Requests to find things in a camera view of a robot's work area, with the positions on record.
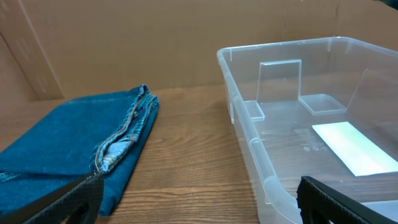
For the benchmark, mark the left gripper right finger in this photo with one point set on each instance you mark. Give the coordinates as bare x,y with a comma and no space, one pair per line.
321,204

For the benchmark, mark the clear plastic storage bin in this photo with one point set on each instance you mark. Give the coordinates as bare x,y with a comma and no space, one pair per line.
276,92

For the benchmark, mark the folded blue denim jeans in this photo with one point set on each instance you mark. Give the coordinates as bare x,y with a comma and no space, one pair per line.
101,134

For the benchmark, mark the white label in bin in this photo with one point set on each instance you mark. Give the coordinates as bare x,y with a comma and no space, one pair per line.
358,153

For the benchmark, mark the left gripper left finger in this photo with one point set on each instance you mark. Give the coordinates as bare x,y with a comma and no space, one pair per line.
76,202

